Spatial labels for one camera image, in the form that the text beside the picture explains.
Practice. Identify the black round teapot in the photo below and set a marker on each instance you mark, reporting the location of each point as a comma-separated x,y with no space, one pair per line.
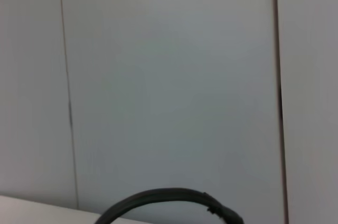
171,193

